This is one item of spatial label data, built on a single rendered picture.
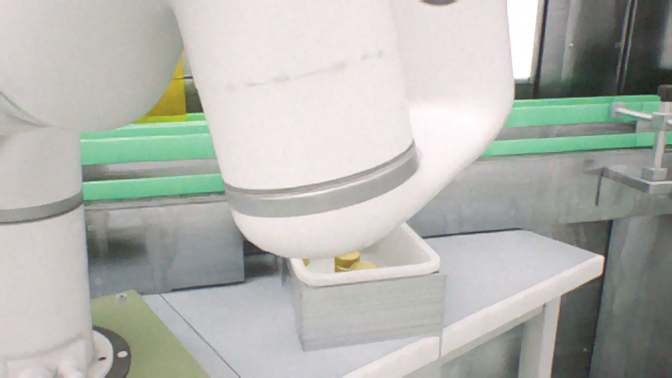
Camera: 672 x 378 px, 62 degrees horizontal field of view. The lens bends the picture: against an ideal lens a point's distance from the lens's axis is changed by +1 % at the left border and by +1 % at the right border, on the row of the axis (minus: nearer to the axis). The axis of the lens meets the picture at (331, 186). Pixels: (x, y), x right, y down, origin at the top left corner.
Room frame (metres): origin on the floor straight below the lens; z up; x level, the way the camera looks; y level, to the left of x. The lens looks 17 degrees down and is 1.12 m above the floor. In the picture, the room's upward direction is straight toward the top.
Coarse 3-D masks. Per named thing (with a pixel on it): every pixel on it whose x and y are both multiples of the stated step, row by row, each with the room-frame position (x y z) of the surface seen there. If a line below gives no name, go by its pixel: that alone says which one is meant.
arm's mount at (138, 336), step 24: (96, 312) 0.53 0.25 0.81; (120, 312) 0.53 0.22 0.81; (144, 312) 0.53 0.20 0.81; (120, 336) 0.48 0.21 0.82; (144, 336) 0.49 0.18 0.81; (168, 336) 0.49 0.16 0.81; (120, 360) 0.44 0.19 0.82; (144, 360) 0.45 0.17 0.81; (168, 360) 0.45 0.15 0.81; (192, 360) 0.45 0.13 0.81
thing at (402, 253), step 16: (384, 240) 0.76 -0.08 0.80; (400, 240) 0.71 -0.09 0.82; (416, 240) 0.66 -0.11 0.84; (368, 256) 0.77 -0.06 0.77; (384, 256) 0.75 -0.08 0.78; (400, 256) 0.70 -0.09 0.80; (416, 256) 0.65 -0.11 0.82; (432, 256) 0.61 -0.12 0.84; (304, 272) 0.57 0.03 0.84; (320, 272) 0.71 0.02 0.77; (352, 272) 0.57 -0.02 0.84; (368, 272) 0.57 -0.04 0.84; (384, 272) 0.57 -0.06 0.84; (400, 272) 0.58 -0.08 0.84; (416, 272) 0.58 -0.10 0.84
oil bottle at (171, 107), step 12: (180, 60) 0.82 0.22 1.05; (180, 72) 0.82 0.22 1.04; (180, 84) 0.82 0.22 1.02; (168, 96) 0.81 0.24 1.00; (180, 96) 0.82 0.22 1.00; (156, 108) 0.81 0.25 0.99; (168, 108) 0.81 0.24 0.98; (180, 108) 0.82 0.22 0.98; (156, 120) 0.81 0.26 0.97; (168, 120) 0.81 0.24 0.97; (180, 120) 0.82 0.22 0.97
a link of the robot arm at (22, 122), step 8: (0, 96) 0.26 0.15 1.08; (0, 104) 0.28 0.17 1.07; (8, 104) 0.26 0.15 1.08; (0, 112) 0.30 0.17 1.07; (8, 112) 0.29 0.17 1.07; (16, 112) 0.27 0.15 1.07; (0, 120) 0.30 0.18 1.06; (8, 120) 0.30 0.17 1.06; (16, 120) 0.30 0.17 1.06; (24, 120) 0.30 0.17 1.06; (32, 120) 0.28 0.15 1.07; (0, 128) 0.30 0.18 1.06; (8, 128) 0.31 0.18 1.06; (16, 128) 0.31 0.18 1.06; (24, 128) 0.31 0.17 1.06; (32, 128) 0.32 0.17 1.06; (40, 128) 0.32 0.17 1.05
